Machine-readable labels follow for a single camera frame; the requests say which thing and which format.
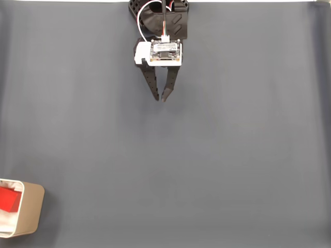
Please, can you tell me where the red cube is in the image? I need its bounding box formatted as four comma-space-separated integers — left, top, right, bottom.
0, 187, 22, 214

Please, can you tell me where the beige box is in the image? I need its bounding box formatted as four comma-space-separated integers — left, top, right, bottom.
0, 178, 45, 238

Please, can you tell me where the grey table mat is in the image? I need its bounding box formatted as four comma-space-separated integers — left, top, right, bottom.
0, 2, 331, 248

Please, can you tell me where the white red servo cable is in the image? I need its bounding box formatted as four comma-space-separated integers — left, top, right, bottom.
137, 0, 156, 42

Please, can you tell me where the black camera cable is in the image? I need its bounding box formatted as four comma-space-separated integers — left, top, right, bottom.
159, 0, 170, 39

